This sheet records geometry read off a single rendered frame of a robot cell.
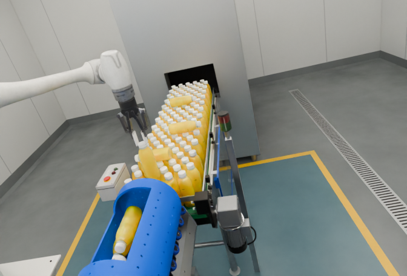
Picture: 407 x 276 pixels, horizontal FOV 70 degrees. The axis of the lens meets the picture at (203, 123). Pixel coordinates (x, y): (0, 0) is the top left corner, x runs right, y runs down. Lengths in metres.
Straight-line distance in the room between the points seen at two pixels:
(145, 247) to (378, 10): 5.61
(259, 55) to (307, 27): 0.94
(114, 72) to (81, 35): 4.49
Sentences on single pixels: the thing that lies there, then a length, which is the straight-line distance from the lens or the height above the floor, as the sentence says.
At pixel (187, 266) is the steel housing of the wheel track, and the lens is 1.37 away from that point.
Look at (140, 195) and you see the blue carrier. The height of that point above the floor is 1.15.
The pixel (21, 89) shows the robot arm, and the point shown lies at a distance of 1.19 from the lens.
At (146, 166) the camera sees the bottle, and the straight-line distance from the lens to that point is 1.44.
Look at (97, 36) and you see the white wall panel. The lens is 5.64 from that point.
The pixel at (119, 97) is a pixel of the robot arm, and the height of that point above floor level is 1.55.
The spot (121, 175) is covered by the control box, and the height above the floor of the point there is 1.07.
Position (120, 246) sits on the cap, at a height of 1.12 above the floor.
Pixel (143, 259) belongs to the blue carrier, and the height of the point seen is 1.19.
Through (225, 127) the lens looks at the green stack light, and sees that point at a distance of 1.58.
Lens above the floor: 1.89
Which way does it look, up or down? 25 degrees down
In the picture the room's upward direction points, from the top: 14 degrees counter-clockwise
